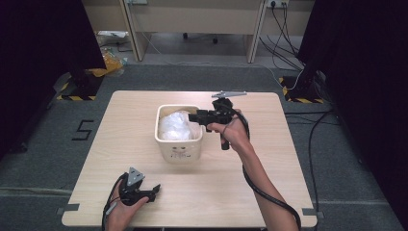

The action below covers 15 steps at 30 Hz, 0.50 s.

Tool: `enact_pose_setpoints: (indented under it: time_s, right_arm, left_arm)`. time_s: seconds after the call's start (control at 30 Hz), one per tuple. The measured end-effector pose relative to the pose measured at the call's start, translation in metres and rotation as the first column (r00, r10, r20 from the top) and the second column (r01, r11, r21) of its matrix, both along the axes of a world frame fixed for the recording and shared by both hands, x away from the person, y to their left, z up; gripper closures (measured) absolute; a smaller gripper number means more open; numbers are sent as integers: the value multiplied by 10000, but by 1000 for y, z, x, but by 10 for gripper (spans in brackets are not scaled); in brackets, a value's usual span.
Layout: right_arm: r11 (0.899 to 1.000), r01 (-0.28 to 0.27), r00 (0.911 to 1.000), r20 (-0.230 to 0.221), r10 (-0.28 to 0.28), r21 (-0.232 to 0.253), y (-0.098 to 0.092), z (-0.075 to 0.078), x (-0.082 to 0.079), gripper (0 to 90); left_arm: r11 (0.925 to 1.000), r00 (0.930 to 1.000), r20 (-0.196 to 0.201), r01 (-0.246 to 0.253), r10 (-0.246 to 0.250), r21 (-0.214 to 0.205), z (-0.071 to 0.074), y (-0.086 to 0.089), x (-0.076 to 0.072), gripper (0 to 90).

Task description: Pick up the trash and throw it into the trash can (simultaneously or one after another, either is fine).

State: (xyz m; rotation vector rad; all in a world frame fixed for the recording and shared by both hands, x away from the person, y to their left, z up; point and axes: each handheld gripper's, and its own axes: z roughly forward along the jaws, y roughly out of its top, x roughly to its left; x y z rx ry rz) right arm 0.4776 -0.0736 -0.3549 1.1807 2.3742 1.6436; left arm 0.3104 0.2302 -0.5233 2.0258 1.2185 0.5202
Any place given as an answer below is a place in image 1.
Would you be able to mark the clear bags with papers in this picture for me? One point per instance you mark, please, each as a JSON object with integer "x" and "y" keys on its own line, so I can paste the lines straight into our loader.
{"x": 110, "y": 38}

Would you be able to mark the black stand base striped tape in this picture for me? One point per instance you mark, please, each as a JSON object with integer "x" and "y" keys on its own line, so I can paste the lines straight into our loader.
{"x": 83, "y": 85}
{"x": 303, "y": 88}

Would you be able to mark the white square trash bin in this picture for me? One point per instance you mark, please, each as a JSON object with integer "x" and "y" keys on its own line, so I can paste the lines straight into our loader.
{"x": 179, "y": 154}

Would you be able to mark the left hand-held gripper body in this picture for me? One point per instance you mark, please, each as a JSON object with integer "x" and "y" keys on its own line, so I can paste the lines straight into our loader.
{"x": 130, "y": 192}

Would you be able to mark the beige office desk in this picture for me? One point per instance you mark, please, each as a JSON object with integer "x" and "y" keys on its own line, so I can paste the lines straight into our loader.
{"x": 195, "y": 16}

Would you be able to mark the grey tape strip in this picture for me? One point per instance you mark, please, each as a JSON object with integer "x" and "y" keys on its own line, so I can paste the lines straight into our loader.
{"x": 312, "y": 212}

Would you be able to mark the white wall power strip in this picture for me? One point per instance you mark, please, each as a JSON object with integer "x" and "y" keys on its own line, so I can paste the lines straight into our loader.
{"x": 277, "y": 3}

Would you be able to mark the yellow plastic bag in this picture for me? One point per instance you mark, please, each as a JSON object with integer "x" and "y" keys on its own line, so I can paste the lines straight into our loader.
{"x": 110, "y": 64}

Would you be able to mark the person's left hand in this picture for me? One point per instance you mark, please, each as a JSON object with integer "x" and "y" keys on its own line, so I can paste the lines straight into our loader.
{"x": 123, "y": 215}

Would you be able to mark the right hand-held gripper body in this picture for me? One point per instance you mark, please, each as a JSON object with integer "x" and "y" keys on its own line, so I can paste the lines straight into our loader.
{"x": 221, "y": 115}

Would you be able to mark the black curtain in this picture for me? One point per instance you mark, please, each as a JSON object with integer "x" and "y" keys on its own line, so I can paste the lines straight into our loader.
{"x": 38, "y": 64}
{"x": 369, "y": 96}

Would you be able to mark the clear plastic bag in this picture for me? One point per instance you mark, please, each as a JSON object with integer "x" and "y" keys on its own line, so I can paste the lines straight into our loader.
{"x": 174, "y": 125}

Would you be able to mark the person's right hand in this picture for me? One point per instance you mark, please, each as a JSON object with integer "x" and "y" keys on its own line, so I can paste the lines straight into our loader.
{"x": 235, "y": 134}

